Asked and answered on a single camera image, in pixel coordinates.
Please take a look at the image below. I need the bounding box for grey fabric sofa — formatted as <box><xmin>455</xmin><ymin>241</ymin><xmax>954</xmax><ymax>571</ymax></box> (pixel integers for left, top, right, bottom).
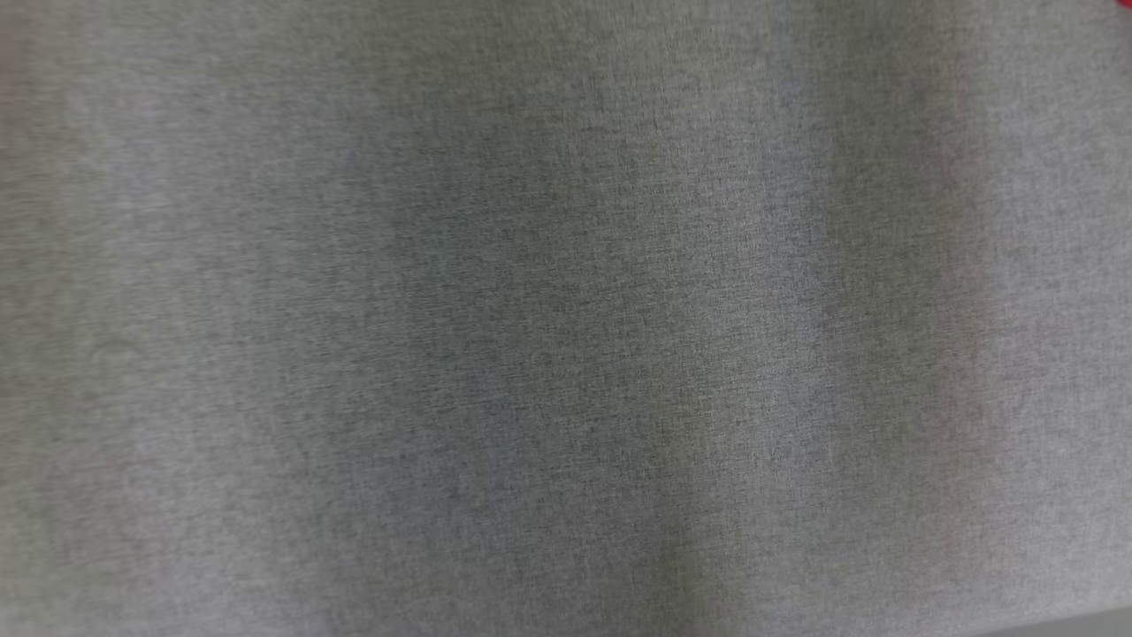
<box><xmin>0</xmin><ymin>0</ymin><xmax>1132</xmax><ymax>637</ymax></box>

